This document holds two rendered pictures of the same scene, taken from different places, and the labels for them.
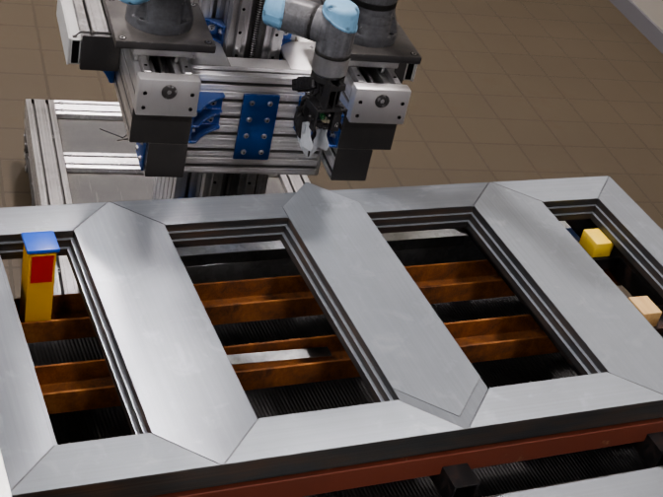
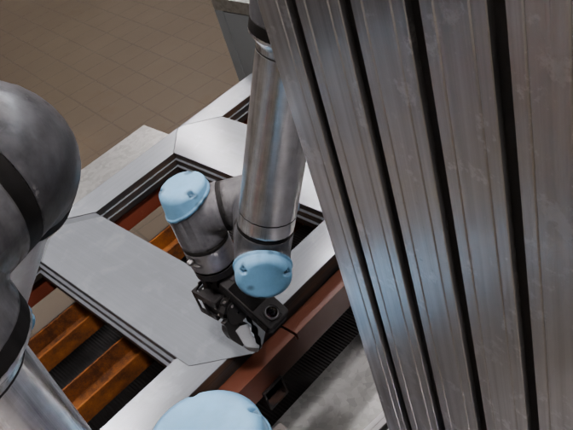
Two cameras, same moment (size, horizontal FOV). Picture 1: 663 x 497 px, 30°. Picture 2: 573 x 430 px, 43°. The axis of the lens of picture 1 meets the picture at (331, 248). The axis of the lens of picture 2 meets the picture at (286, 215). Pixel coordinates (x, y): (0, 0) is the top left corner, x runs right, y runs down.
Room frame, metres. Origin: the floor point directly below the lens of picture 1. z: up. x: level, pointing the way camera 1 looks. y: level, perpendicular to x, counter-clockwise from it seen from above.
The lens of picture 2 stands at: (3.21, 0.15, 1.83)
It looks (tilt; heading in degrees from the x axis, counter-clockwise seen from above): 38 degrees down; 176
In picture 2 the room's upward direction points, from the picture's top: 19 degrees counter-clockwise
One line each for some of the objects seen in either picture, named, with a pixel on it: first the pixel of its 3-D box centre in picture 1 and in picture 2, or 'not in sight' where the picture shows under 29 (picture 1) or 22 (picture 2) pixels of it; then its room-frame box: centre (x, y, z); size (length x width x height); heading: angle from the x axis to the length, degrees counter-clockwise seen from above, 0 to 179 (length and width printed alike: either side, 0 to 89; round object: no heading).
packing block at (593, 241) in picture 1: (596, 243); not in sight; (2.45, -0.59, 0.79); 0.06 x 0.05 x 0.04; 30
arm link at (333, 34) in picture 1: (335, 28); (194, 212); (2.33, 0.09, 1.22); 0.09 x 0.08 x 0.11; 78
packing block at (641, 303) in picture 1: (642, 312); not in sight; (2.21, -0.68, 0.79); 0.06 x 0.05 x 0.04; 30
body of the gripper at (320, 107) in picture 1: (325, 99); (222, 285); (2.32, 0.09, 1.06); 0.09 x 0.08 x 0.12; 32
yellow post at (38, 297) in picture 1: (36, 288); not in sight; (1.84, 0.53, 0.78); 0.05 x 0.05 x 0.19; 30
